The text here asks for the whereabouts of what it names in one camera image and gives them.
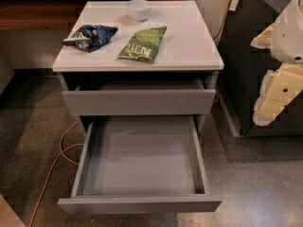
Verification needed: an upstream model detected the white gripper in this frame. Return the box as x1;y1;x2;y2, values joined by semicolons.
251;0;303;127

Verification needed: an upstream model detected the grey drawer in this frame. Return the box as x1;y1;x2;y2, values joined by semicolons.
59;115;222;215
62;79;216;116

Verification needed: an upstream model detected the grey drawer cabinet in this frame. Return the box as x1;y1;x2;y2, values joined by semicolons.
52;1;223;127

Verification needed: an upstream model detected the grey top drawer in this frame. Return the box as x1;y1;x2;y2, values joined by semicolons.
62;79;216;116

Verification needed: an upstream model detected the dark grey bin cabinet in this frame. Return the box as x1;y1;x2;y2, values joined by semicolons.
219;0;303;137

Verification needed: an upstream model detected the green chip bag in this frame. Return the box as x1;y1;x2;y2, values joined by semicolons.
118;26;167;63

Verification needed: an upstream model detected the white bowl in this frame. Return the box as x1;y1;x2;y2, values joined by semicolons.
127;0;152;22

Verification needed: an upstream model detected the blue chip bag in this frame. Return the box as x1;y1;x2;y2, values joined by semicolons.
62;25;118;53

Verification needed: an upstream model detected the white cable tag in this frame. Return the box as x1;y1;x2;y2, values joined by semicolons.
229;0;240;11

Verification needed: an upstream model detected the orange cable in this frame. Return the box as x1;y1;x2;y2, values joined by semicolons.
27;121;85;227

